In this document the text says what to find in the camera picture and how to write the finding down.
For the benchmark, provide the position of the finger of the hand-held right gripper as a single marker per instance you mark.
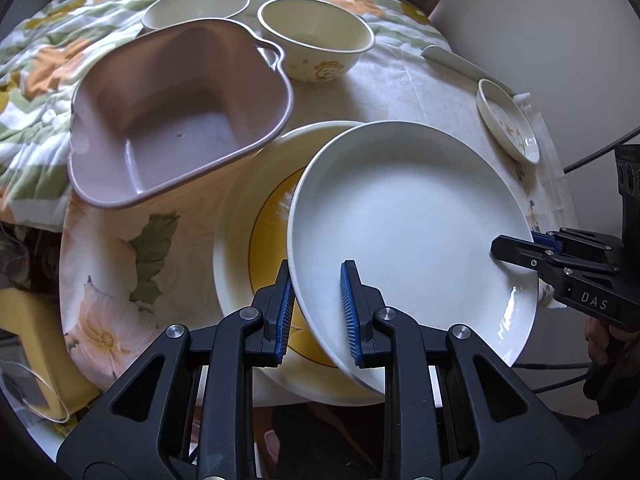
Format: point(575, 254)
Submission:
point(515, 252)
point(545, 240)

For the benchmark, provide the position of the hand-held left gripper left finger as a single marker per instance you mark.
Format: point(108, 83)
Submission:
point(286, 310)

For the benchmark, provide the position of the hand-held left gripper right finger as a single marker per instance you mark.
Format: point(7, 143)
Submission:
point(348, 310)

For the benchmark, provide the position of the plain white plate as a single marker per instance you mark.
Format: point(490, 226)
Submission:
point(410, 220)

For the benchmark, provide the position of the pink square basin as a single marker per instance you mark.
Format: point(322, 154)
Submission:
point(175, 125)

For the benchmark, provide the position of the cream bowl with figure print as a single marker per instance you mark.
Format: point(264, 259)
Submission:
point(310, 25)

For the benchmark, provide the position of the plain cream bowl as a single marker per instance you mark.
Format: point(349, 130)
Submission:
point(195, 7)

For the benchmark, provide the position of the person's right hand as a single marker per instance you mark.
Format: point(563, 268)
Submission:
point(596, 340)

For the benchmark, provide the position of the small white saucer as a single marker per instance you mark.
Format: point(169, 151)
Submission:
point(505, 115)

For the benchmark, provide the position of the white floral tablecloth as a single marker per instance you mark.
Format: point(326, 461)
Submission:
point(400, 90)

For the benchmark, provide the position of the yellow cushion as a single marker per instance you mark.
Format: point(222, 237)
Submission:
point(30, 330)

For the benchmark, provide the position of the quilted floral blanket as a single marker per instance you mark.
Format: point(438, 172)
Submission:
point(40, 100)

